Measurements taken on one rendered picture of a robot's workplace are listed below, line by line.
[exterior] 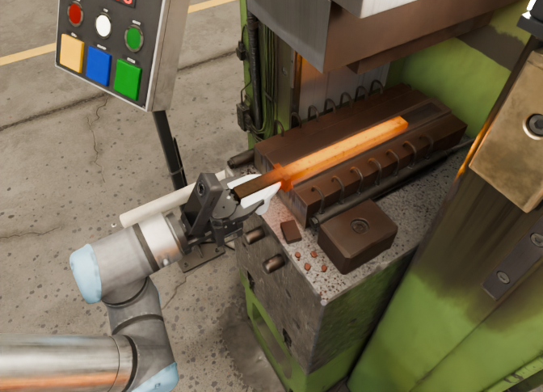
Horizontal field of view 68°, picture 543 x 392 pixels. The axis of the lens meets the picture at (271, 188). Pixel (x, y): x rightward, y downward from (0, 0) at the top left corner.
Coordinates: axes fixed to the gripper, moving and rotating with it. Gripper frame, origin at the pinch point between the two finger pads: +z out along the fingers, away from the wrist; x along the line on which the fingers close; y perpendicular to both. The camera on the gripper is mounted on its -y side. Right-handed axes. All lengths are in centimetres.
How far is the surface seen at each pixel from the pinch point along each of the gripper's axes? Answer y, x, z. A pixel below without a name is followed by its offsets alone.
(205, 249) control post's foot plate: 100, -54, -4
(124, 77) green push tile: -0.8, -44.3, -13.6
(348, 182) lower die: 1.7, 6.9, 12.8
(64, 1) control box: -10, -69, -18
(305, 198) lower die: 1.5, 5.9, 3.7
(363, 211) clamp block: 2.8, 13.1, 11.6
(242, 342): 100, -9, -9
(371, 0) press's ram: -37.6, 12.4, 4.9
